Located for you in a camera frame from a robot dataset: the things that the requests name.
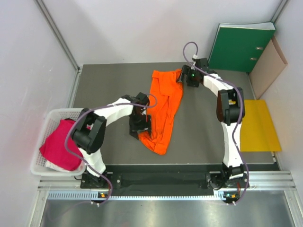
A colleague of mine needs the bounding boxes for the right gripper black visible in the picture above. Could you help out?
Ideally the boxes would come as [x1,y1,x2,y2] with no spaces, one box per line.
[176,65,199,87]

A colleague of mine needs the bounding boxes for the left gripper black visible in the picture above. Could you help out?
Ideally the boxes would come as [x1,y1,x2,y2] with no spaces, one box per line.
[129,113,151,140]

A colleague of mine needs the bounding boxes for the orange t shirt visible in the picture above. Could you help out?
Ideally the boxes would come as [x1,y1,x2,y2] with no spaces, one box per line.
[139,69,183,155]

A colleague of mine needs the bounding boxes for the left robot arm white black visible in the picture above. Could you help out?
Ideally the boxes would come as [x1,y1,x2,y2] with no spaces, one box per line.
[70,92,152,188]

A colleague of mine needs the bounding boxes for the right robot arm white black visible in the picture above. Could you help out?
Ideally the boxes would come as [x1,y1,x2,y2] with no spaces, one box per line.
[176,54,245,189]

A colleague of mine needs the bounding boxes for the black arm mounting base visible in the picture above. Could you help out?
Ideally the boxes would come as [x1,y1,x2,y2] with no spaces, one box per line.
[80,164,249,196]

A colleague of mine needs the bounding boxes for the beige paper folder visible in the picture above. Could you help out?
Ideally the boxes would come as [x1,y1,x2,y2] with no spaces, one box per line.
[249,36,288,99]

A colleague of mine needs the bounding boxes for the magenta t shirt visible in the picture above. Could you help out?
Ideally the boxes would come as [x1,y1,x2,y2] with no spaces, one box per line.
[39,119,81,172]

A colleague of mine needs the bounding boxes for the yellow plastic folder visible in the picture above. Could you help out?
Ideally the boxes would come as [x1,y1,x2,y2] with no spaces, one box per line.
[241,100,282,152]

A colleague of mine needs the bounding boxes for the white t shirt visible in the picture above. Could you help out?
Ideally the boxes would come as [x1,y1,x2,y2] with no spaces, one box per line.
[45,160,69,172]

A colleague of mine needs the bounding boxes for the white plastic basket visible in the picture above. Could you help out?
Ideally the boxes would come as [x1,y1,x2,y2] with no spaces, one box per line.
[30,108,86,177]

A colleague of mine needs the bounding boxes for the green ring binder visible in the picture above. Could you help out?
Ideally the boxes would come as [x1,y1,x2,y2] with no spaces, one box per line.
[209,22,276,72]

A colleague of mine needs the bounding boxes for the grey slotted cable duct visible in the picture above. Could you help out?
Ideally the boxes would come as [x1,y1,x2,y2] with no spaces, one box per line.
[47,191,226,201]

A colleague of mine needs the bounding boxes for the aluminium frame rail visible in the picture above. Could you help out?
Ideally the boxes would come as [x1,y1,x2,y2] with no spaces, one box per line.
[34,0,80,72]

